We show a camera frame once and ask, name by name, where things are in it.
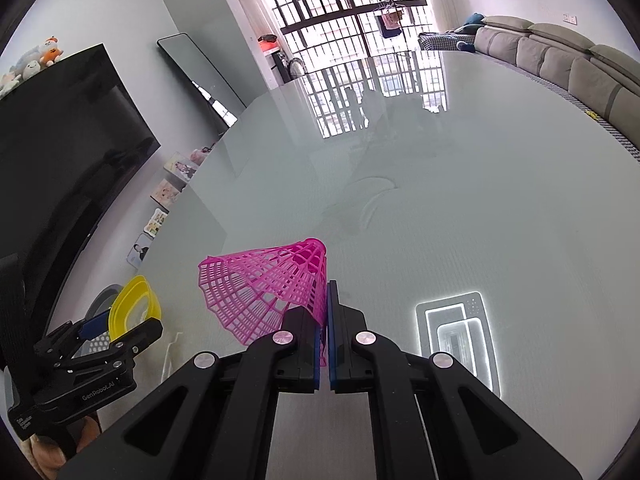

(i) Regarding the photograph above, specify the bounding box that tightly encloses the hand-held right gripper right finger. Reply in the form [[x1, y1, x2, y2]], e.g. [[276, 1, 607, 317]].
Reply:
[[326, 280, 583, 480]]

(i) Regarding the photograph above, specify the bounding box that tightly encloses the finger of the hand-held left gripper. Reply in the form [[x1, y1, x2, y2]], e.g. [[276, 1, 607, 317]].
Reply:
[[34, 308, 113, 361], [60, 317, 164, 376]]

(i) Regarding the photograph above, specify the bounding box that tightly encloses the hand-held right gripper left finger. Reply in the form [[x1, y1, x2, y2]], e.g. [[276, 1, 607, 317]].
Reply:
[[57, 305, 323, 480]]

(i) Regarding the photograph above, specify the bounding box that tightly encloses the grey perforated plastic basket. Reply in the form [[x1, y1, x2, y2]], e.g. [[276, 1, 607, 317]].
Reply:
[[82, 284, 151, 356]]

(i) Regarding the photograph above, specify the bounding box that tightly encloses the yellow cardboard box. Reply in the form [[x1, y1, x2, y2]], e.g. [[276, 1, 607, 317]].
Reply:
[[107, 275, 163, 341]]

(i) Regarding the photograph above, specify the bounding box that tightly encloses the pink plastic shuttlecock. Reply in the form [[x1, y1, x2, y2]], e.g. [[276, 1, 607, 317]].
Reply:
[[197, 237, 328, 366]]

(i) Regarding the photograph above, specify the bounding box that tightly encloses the person's left hand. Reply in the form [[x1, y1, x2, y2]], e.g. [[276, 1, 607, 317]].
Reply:
[[25, 412, 103, 480]]

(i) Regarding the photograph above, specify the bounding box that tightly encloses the figure picture tile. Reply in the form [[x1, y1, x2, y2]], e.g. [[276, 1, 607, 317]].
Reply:
[[126, 241, 152, 267]]

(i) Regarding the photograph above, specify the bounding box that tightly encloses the cartoon picture tile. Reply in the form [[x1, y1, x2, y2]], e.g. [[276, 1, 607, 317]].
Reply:
[[145, 208, 168, 237]]

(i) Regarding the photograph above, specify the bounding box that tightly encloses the pale pink picture tile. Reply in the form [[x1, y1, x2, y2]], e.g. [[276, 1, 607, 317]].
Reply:
[[152, 180, 181, 206]]

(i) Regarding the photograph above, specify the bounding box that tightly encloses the black flat television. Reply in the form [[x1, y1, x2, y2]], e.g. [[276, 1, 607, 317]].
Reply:
[[0, 43, 162, 333]]

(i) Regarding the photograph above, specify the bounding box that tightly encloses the white picture tile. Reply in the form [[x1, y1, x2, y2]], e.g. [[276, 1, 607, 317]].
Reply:
[[167, 152, 198, 181]]

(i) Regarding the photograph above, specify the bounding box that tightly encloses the beige plush toy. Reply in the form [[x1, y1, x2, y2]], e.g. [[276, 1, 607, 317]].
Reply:
[[0, 72, 22, 100]]

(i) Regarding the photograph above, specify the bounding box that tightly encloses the tall standing mirror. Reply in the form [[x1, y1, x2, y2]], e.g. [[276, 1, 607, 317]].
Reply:
[[157, 33, 247, 128]]

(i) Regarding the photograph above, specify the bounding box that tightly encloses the grey white plush toy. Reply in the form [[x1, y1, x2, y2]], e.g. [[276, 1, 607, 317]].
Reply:
[[17, 45, 43, 81]]

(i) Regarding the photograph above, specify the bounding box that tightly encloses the orange plush toy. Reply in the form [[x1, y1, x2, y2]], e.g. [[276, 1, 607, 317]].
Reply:
[[39, 36, 65, 67]]

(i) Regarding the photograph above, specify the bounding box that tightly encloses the checked blanket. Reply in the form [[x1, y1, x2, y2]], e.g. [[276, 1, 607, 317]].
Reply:
[[417, 30, 476, 53]]

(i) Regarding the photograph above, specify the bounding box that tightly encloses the small hanging drying rack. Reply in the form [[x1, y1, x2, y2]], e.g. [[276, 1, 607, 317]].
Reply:
[[375, 2, 407, 40]]

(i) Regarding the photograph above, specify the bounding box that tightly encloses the window with black grille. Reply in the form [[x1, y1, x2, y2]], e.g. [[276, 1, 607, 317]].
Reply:
[[250, 0, 428, 83]]

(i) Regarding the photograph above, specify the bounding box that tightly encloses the grey sofa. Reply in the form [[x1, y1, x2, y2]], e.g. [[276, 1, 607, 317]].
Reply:
[[472, 15, 640, 153]]

